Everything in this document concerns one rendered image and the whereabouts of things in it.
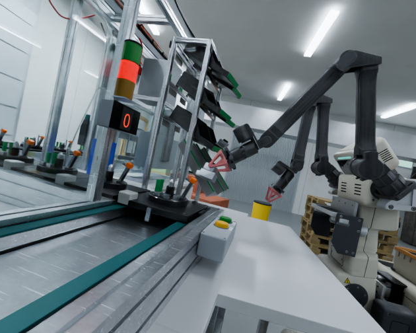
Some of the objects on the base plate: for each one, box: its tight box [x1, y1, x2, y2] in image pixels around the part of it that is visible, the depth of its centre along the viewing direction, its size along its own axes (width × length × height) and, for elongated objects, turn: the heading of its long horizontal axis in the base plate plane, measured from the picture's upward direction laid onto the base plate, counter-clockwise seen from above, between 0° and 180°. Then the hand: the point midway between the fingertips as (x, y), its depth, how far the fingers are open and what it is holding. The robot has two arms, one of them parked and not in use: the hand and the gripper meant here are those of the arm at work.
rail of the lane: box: [26, 207, 225, 333], centre depth 48 cm, size 6×89×11 cm, turn 81°
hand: (211, 167), depth 91 cm, fingers closed on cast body, 4 cm apart
